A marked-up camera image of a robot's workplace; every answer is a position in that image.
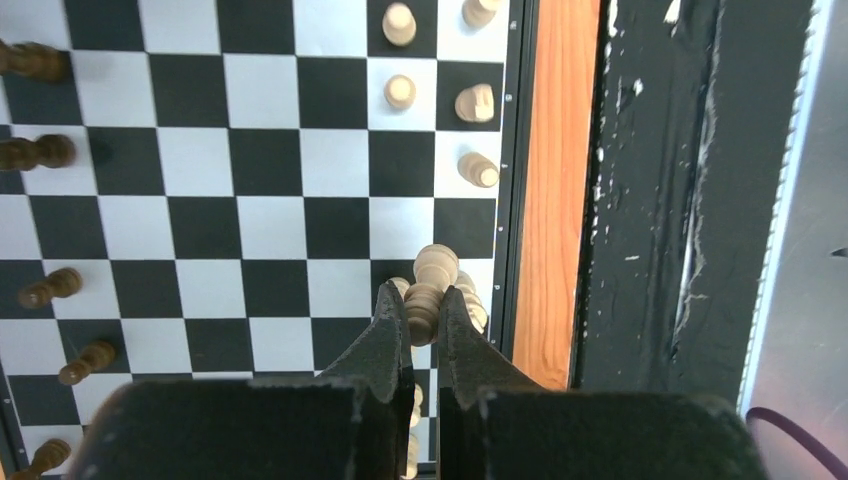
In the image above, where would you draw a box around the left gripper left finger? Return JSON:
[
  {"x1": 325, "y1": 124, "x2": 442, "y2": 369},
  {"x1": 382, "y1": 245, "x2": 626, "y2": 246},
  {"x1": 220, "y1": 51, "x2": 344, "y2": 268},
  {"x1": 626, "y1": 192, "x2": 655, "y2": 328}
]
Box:
[{"x1": 69, "y1": 282, "x2": 414, "y2": 479}]

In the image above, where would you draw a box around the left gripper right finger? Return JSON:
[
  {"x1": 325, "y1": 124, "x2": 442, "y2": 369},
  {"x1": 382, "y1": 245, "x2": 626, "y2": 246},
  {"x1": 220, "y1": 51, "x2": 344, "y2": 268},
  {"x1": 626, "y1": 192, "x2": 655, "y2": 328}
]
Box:
[{"x1": 437, "y1": 287, "x2": 767, "y2": 479}]

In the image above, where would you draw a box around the light king chess piece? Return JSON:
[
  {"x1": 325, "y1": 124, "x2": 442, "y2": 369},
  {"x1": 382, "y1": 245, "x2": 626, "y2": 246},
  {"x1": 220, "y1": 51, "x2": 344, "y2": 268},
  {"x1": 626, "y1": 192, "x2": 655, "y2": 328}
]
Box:
[{"x1": 404, "y1": 244, "x2": 459, "y2": 347}]

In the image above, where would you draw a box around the black white chessboard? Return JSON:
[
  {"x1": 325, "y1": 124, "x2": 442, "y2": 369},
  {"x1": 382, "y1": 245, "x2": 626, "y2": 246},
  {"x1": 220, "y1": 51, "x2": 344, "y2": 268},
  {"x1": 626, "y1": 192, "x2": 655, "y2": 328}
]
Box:
[{"x1": 1, "y1": 1, "x2": 531, "y2": 474}]

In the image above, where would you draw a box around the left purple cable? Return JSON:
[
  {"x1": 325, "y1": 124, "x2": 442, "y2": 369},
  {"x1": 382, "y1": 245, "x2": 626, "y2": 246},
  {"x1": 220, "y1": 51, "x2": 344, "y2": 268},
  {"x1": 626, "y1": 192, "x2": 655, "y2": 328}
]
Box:
[{"x1": 745, "y1": 406, "x2": 848, "y2": 480}]

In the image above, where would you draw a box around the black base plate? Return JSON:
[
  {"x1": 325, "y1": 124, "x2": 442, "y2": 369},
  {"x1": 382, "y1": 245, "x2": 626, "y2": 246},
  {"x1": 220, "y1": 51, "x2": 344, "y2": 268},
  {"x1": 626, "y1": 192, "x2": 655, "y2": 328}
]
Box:
[{"x1": 570, "y1": 1, "x2": 816, "y2": 401}]

